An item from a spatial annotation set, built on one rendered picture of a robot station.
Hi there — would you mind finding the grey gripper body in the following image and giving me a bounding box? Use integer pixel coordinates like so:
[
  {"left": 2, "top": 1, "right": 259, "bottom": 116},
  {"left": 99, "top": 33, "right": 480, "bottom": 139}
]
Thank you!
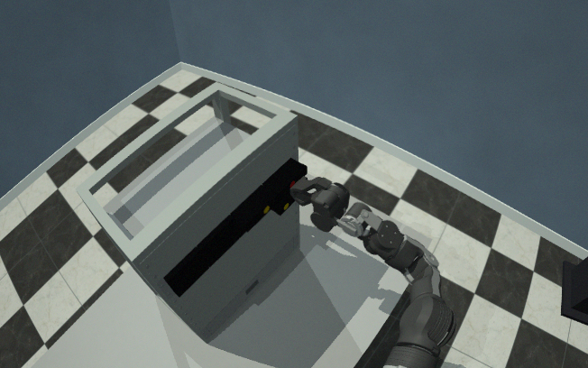
[{"left": 310, "top": 182, "right": 357, "bottom": 235}]

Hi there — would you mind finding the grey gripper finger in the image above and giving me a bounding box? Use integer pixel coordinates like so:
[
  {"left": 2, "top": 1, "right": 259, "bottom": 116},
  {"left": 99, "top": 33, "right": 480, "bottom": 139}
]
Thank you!
[
  {"left": 289, "top": 176, "right": 335, "bottom": 193},
  {"left": 290, "top": 191, "right": 317, "bottom": 207}
]

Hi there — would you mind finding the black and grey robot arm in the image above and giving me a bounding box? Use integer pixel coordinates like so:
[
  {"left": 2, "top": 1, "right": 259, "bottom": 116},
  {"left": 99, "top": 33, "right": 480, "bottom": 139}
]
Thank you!
[{"left": 341, "top": 202, "right": 456, "bottom": 368}]

